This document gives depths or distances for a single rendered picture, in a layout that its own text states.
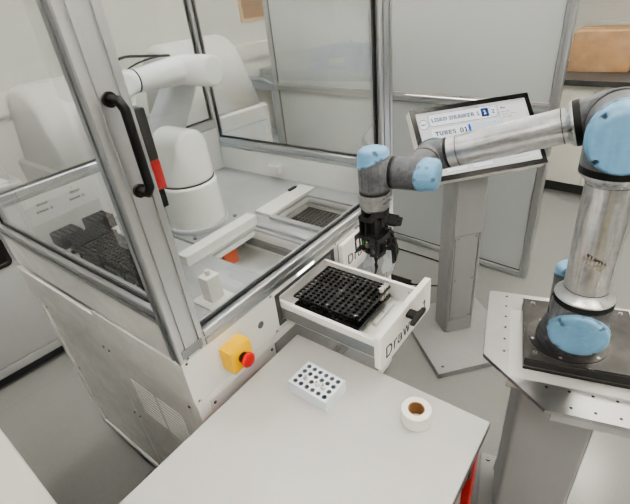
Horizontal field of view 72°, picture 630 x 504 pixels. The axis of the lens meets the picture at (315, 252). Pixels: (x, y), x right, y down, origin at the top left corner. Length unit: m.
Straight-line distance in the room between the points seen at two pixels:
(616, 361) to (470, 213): 0.97
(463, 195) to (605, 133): 1.16
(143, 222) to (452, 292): 1.68
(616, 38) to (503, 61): 1.56
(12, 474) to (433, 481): 0.75
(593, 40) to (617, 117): 3.19
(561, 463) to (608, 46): 3.14
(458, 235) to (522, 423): 0.94
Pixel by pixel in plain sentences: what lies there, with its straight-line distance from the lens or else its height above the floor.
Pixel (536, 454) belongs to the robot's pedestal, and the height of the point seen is 0.42.
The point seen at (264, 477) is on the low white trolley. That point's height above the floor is 0.76.
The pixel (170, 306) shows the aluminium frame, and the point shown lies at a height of 1.10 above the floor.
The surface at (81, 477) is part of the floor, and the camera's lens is 2.28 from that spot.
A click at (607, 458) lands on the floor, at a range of 2.17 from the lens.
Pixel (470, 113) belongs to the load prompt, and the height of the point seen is 1.16.
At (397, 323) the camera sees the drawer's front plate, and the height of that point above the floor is 0.91.
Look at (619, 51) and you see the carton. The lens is 4.05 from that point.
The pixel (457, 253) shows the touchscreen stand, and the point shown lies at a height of 0.53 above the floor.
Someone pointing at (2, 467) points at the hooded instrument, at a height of 1.22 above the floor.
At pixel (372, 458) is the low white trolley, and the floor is 0.76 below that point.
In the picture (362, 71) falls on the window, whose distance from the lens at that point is 1.44.
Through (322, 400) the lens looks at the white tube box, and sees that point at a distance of 1.12.
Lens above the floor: 1.66
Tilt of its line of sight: 31 degrees down
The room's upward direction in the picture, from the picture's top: 7 degrees counter-clockwise
